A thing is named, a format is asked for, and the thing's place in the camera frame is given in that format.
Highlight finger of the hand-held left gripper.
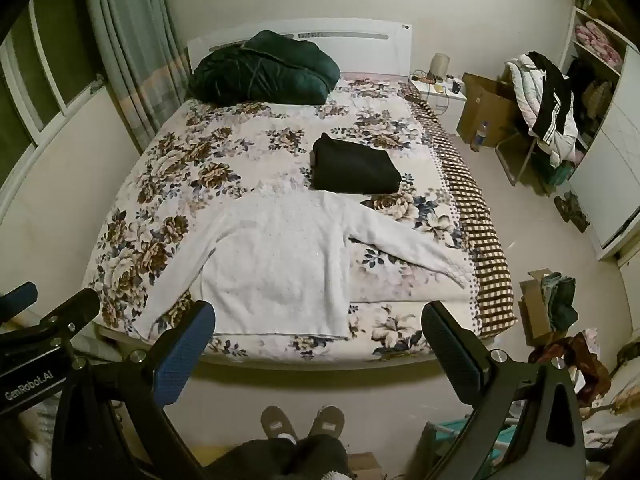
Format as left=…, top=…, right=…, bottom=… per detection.
left=0, top=287, right=102, bottom=358
left=0, top=281, right=39, bottom=317

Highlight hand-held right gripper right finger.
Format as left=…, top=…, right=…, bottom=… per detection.
left=421, top=301, right=587, bottom=480

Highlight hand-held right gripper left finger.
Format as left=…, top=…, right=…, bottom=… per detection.
left=50, top=300, right=217, bottom=480

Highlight white knit sweater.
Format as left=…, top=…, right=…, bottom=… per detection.
left=131, top=184, right=476, bottom=342

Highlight green folded clothes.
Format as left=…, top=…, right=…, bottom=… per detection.
left=542, top=272, right=580, bottom=328

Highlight small cardboard box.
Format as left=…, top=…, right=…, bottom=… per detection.
left=517, top=269, right=578, bottom=347

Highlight person's left slipper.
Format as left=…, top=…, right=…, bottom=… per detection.
left=260, top=406, right=299, bottom=444

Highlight person's slipper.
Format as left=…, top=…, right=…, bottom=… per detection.
left=307, top=405, right=347, bottom=439
left=260, top=406, right=299, bottom=444

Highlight red brown patterned cloth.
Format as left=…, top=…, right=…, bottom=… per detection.
left=530, top=330, right=613, bottom=411

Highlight person's right slipper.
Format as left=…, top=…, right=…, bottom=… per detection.
left=307, top=405, right=347, bottom=439

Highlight person's dark trousers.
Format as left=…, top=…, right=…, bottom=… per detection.
left=220, top=434, right=352, bottom=480

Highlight brown checkered bedsheet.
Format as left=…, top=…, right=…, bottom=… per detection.
left=400, top=82, right=518, bottom=338

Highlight patterned slippers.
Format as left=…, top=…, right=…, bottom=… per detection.
left=554, top=191, right=591, bottom=233

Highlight metal chair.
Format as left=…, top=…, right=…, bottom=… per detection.
left=495, top=125, right=551, bottom=188

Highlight black folded garment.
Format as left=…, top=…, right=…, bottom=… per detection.
left=310, top=132, right=403, bottom=194

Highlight white framed window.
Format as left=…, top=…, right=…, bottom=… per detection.
left=0, top=0, right=108, bottom=196

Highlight white wardrobe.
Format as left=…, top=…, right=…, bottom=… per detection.
left=557, top=0, right=640, bottom=261

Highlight white nightstand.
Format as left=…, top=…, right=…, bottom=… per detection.
left=410, top=74, right=468, bottom=133

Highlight large cardboard box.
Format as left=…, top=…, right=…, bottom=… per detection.
left=456, top=72, right=521, bottom=151

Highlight grey green curtain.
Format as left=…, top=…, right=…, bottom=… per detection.
left=82, top=0, right=193, bottom=153

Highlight black striped jacket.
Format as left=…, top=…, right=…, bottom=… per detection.
left=527, top=51, right=581, bottom=147

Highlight dark green duvet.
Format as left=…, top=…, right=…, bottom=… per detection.
left=187, top=30, right=342, bottom=107

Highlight bed with floral cover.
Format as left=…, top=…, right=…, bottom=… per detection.
left=97, top=17, right=486, bottom=368

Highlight pink folded blanket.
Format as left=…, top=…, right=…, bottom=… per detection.
left=574, top=20, right=624, bottom=64

